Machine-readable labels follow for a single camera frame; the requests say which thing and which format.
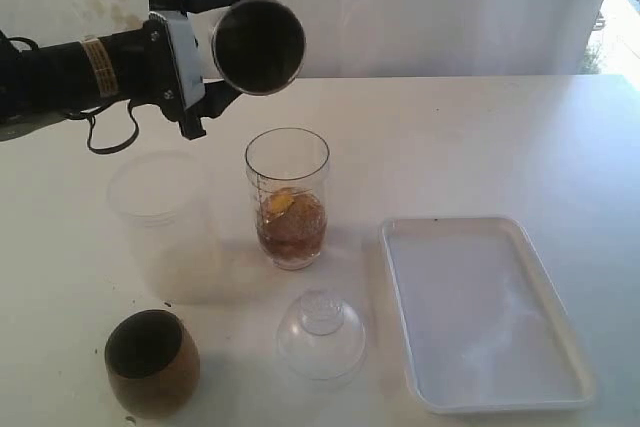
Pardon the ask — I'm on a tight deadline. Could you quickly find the stainless steel cup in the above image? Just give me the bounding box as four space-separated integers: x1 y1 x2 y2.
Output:
211 0 306 96

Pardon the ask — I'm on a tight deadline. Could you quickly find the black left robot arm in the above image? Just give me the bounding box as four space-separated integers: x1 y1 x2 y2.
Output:
1 0 243 140

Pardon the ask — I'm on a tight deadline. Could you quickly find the brown wooden cup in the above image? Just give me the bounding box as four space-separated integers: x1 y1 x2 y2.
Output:
104 309 201 420

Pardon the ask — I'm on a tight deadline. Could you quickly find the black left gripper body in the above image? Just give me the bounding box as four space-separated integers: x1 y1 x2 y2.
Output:
143 0 206 139

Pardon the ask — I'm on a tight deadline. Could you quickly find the white rectangular tray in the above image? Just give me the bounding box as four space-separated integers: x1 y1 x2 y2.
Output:
380 217 596 415

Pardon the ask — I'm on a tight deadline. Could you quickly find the translucent plastic cup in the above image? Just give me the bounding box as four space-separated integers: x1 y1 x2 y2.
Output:
107 150 223 304

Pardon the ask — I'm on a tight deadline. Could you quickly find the clear plastic shaker cup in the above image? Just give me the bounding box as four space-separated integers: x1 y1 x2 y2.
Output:
244 127 330 270

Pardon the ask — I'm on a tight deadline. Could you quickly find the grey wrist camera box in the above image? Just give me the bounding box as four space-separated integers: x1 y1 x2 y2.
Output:
149 10 205 111

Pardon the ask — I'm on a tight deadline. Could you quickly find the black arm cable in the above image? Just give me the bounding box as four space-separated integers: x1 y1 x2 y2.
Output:
64 100 140 155

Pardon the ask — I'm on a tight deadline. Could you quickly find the clear dome shaker lid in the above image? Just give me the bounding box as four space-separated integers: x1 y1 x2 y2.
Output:
276 289 366 381

